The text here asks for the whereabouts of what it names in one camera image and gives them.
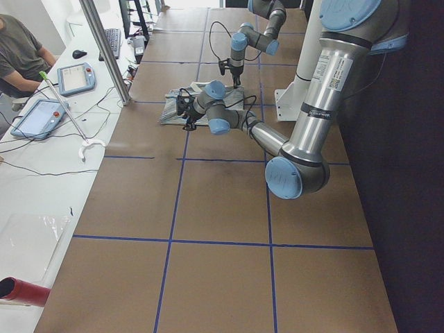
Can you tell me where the black computer mouse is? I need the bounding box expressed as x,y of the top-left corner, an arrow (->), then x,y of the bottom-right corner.
72,49 -> 87,59

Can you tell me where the red cylinder bottle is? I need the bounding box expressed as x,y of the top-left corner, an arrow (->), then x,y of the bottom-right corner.
1,277 -> 51,307

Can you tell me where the aluminium frame post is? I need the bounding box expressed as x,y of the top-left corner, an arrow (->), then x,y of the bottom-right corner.
80,0 -> 130,105

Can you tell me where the seated person grey shirt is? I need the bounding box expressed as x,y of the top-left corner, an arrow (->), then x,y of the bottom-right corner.
1,14 -> 57,98

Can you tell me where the far blue teach pendant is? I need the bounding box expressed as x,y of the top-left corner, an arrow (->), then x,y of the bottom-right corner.
57,62 -> 96,96

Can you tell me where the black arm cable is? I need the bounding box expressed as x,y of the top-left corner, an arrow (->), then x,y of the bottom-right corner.
221,95 -> 259,133
209,21 -> 264,63

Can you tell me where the navy white striped polo shirt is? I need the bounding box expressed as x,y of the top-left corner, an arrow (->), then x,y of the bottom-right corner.
159,80 -> 245,126

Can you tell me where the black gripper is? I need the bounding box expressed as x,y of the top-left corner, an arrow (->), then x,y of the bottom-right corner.
218,58 -> 244,87
176,96 -> 200,131

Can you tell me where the metal reacher grabber tool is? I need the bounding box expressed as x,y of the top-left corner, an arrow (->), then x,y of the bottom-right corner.
39,70 -> 107,163

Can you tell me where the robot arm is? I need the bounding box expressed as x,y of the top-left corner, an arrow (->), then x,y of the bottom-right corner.
176,1 -> 411,199
219,0 -> 287,88

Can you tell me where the blue teach pendant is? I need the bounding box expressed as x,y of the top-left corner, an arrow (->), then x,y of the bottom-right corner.
57,62 -> 96,96
10,99 -> 65,139

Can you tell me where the black keyboard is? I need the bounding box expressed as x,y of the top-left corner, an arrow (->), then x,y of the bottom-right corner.
104,28 -> 121,59

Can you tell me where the clear plastic sheet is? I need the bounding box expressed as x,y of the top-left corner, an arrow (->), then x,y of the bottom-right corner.
1,214 -> 70,284

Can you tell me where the near blue teach pendant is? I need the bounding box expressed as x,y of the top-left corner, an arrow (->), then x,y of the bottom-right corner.
10,99 -> 65,139

